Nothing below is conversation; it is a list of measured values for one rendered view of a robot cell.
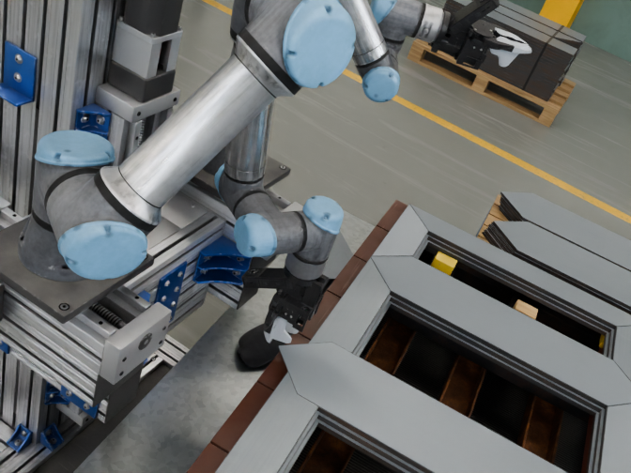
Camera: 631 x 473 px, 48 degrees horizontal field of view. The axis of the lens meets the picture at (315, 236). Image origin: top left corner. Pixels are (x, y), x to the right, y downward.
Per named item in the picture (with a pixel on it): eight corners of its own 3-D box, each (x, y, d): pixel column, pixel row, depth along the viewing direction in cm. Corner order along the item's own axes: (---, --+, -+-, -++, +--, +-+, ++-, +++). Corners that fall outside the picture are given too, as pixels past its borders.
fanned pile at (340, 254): (370, 244, 219) (375, 234, 216) (319, 312, 187) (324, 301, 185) (335, 225, 221) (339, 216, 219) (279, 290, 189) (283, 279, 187)
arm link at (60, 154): (96, 184, 126) (105, 117, 118) (118, 232, 118) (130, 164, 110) (23, 188, 120) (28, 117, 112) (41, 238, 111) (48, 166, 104)
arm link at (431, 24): (425, -3, 155) (426, 14, 150) (445, 4, 156) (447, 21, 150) (413, 27, 161) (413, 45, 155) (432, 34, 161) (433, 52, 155)
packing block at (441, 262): (453, 269, 204) (458, 259, 201) (448, 278, 200) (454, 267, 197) (434, 260, 205) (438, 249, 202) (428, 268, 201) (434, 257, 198)
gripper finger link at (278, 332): (282, 360, 147) (294, 329, 141) (257, 346, 148) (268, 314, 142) (288, 352, 149) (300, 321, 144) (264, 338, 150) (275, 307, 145)
